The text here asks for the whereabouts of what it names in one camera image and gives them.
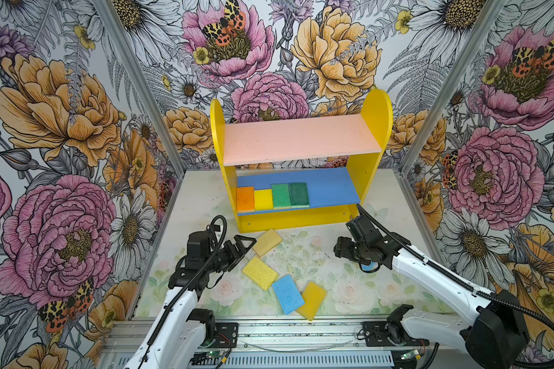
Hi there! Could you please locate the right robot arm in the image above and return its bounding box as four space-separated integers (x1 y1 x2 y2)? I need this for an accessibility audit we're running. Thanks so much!
333 215 529 368

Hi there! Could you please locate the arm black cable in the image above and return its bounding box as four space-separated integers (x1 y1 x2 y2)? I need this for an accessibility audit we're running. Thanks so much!
356 203 554 369
138 214 228 369

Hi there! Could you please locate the yellow porous sponge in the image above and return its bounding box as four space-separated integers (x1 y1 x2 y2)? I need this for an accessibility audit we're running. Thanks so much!
242 257 279 292

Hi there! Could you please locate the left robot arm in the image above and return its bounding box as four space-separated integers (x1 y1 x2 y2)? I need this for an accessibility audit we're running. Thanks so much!
124 230 257 368

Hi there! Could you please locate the pale yellow sponge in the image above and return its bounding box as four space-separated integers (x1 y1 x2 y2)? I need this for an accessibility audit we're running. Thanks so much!
252 229 283 258

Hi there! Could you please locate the bright yellow sponge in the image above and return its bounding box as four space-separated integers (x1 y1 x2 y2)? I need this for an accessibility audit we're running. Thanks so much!
253 188 274 212

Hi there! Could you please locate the golden yellow sponge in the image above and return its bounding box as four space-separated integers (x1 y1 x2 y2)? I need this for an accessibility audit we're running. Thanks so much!
296 281 328 321

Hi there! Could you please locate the orange sponge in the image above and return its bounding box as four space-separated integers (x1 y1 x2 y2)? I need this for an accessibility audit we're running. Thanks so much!
236 186 255 214

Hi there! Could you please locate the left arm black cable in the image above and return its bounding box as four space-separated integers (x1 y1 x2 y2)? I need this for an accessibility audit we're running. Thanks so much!
138 214 228 369

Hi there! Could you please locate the yellow wooden shelf unit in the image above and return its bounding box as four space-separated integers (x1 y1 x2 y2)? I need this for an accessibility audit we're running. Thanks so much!
210 89 393 233

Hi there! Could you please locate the dark green sponge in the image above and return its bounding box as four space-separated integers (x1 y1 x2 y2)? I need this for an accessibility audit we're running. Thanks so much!
289 182 310 208

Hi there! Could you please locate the aluminium front rail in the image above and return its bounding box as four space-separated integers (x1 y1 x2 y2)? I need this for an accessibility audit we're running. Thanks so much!
101 315 495 354

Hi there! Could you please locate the blue porous sponge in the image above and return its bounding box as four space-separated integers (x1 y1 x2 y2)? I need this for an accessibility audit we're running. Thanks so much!
272 275 305 315

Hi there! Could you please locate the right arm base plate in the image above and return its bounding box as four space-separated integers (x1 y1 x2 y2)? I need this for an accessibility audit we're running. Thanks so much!
357 321 429 347

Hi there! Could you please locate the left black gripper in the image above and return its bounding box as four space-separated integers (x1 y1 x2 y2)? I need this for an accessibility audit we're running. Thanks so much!
205 234 257 273

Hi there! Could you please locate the light blue sponge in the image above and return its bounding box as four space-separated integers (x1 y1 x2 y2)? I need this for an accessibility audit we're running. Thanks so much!
360 262 380 273

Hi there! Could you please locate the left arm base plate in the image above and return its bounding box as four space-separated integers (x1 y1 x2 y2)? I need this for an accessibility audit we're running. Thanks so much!
202 322 239 349

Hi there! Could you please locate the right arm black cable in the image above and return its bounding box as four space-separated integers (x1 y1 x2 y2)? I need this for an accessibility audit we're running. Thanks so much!
356 203 554 369

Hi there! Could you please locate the light green sponge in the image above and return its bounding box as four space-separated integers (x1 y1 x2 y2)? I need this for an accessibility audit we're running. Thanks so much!
272 184 292 210

